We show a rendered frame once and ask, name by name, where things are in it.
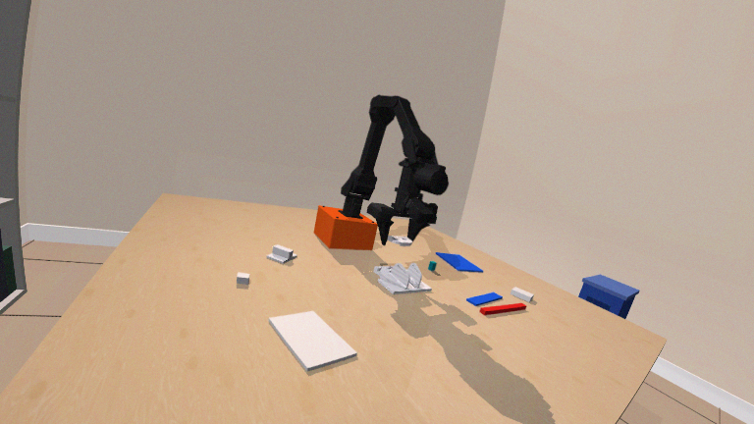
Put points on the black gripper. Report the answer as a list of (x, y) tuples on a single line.
[(383, 214)]

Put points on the white flat rectangular plate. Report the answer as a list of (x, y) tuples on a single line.
[(311, 340)]

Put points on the blue flat plate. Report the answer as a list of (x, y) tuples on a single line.
[(485, 298), (459, 262)]

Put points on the red rectangular bar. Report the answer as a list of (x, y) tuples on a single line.
[(502, 309)]

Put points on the small white block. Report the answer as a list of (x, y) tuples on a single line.
[(526, 295), (242, 278)]

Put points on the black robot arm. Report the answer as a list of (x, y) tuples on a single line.
[(420, 168)]

